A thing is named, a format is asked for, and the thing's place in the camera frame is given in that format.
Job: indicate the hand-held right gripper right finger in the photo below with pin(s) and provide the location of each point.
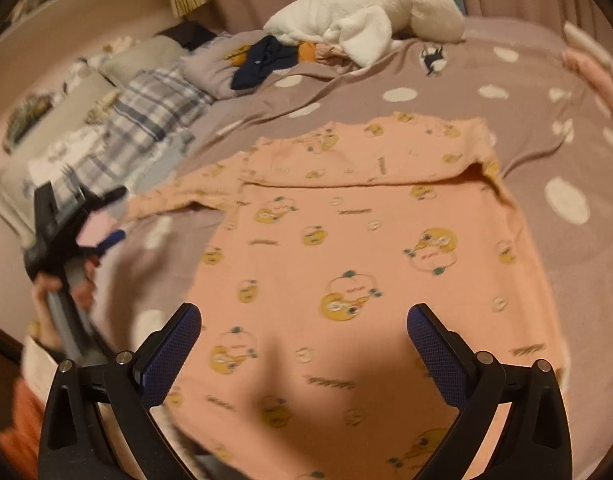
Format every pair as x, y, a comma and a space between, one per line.
436, 352

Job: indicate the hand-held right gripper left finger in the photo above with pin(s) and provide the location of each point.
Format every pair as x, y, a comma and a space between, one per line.
170, 352

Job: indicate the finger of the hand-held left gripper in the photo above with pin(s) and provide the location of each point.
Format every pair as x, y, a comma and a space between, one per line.
109, 196
110, 241

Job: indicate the pink printed shirt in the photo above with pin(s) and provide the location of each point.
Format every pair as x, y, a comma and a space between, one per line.
336, 260

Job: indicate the person's left hand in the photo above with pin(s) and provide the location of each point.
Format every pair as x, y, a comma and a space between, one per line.
89, 285

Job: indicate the white printed cloth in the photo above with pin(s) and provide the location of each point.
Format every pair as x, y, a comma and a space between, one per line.
61, 157

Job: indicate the blue white plaid cloth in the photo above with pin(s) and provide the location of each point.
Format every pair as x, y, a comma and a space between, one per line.
146, 105

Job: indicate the floral patterned cloth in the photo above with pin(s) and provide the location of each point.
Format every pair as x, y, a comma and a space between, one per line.
29, 115

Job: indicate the beige pillow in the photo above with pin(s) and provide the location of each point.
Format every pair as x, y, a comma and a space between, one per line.
136, 57

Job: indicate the grey folded blanket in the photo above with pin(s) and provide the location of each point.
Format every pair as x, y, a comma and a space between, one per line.
206, 70

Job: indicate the red-orange cloth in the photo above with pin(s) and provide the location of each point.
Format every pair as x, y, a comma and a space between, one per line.
19, 425

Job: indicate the dark cloth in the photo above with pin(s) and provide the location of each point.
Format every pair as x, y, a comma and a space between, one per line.
186, 35

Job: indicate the cream wooden shelf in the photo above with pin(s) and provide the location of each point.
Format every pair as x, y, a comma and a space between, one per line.
76, 20

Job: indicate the navy cloth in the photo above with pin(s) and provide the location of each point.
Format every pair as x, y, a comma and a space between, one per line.
261, 67

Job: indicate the orange cloth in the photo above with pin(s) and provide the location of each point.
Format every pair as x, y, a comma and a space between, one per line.
306, 52

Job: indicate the mauve dotted bedsheet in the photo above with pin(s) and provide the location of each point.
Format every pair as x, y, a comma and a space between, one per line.
536, 125

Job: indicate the white plush toy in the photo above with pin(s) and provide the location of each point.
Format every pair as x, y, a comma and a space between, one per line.
336, 15

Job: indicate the pink white cloth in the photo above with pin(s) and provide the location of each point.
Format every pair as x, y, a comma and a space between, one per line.
586, 65

